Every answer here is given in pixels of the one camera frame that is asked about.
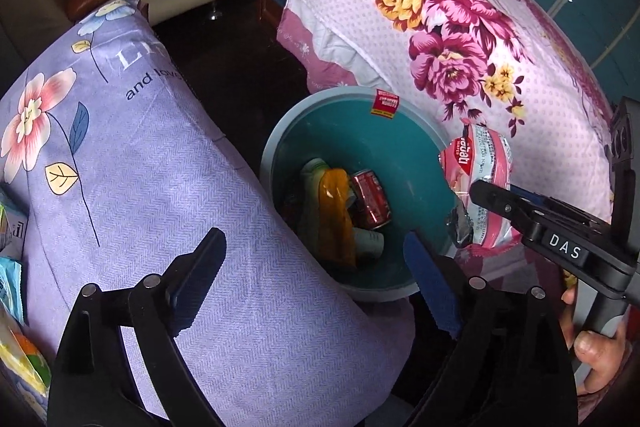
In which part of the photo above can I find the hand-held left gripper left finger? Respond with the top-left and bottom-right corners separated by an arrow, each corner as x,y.
47,227 -> 228,427

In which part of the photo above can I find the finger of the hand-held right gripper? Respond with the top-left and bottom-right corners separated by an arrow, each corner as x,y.
510,187 -> 596,223
469,179 -> 547,246

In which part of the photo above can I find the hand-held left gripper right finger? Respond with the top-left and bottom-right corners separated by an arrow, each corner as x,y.
402,231 -> 576,427

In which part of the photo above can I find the pink snack wrapper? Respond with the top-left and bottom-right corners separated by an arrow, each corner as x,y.
439,119 -> 523,250

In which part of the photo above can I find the teal plastic bin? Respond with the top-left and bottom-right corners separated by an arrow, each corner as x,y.
258,88 -> 453,303

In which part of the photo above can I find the yellow snack packet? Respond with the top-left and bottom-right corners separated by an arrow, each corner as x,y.
0,307 -> 53,403

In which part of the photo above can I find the blue and white snack wrapper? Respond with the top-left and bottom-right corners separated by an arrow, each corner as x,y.
0,256 -> 26,325

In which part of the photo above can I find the person's right hand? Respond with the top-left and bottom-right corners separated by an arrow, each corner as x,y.
561,289 -> 632,395

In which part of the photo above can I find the purple floral bed sheet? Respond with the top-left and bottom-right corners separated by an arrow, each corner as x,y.
0,0 -> 416,427

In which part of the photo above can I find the pink floral blanket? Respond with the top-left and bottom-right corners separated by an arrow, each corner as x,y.
243,0 -> 621,293

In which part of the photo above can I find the pink and white quilt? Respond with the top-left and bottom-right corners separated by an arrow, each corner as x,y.
276,0 -> 396,95

